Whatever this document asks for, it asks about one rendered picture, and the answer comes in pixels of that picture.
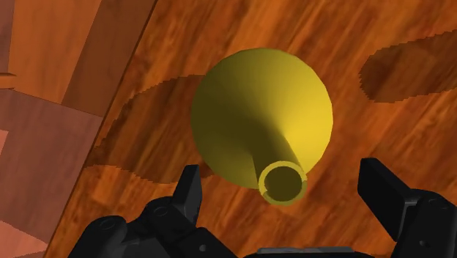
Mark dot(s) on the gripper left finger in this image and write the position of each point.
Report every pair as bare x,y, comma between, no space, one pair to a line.
168,218

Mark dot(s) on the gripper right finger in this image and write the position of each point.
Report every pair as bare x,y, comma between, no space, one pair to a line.
410,211

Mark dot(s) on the yellow narrow-necked vase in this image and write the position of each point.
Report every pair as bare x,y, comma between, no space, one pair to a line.
264,107

